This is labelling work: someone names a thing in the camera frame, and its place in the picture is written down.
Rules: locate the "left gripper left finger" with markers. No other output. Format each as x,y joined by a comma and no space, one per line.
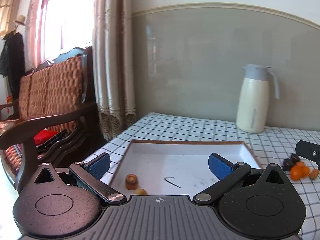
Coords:
88,176

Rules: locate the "beige curtain with lace hem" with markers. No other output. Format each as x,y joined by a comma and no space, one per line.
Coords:
113,66

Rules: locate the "white tray with brown rim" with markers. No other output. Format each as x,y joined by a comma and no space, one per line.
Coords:
175,167

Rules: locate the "red cloth on sofa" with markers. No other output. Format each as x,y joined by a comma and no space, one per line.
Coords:
43,136

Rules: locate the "cream thermos jug grey lid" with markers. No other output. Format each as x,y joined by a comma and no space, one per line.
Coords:
254,98

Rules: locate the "beige hat on rack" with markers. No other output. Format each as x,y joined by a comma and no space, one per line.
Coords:
20,20

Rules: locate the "small yellow-brown fruit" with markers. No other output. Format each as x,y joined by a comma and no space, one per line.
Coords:
141,192

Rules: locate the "small orange kumquat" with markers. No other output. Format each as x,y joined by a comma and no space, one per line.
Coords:
299,171

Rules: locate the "orange carrot-like chunk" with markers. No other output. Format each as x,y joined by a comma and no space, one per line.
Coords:
314,174

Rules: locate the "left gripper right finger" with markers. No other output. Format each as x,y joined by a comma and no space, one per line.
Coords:
229,175

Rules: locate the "dark wooden sofa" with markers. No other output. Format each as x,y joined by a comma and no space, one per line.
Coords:
59,96

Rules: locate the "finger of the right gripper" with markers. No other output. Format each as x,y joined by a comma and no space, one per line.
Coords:
308,151

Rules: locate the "dark purple fruit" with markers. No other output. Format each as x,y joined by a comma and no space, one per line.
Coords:
290,162

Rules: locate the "white black checked tablecloth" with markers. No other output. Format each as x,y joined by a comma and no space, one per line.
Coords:
274,145

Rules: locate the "dark coat on rack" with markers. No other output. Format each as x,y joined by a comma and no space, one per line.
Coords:
12,61

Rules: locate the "brown cut fruit piece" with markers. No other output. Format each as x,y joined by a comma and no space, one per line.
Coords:
131,182

